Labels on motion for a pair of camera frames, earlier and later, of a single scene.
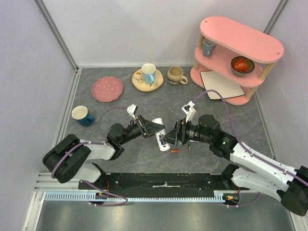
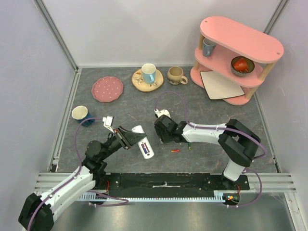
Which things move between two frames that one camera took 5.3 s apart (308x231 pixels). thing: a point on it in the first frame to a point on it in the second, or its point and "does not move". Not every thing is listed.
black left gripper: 149,128 to 129,138
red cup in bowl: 241,65 does not move
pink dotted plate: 107,89 does not move
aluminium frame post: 275,17 does not move
